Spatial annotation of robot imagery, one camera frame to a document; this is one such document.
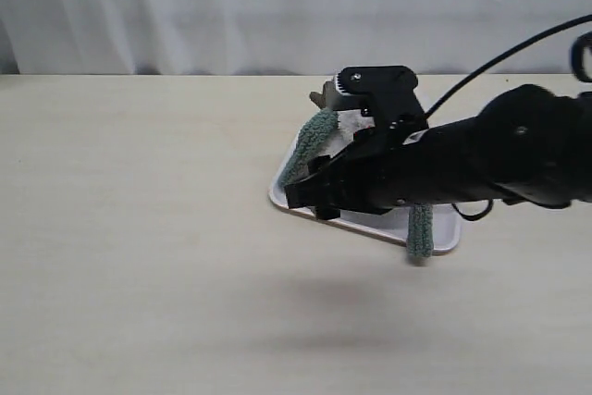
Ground green fuzzy scarf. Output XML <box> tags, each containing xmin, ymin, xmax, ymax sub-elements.
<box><xmin>277</xmin><ymin>108</ymin><xmax>434</xmax><ymax>265</ymax></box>

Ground white plush snowman toy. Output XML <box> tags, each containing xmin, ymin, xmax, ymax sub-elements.
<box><xmin>309</xmin><ymin>80</ymin><xmax>375</xmax><ymax>155</ymax></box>

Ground white backdrop curtain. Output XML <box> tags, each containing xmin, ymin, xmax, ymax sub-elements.
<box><xmin>1</xmin><ymin>0</ymin><xmax>591</xmax><ymax>75</ymax></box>

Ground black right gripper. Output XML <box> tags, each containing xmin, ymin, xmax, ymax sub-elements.
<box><xmin>282</xmin><ymin>64</ymin><xmax>491</xmax><ymax>221</ymax></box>

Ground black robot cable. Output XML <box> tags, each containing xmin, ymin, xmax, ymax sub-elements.
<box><xmin>424</xmin><ymin>13</ymin><xmax>592</xmax><ymax>221</ymax></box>

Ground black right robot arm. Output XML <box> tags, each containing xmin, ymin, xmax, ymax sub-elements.
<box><xmin>284</xmin><ymin>66</ymin><xmax>591</xmax><ymax>220</ymax></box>

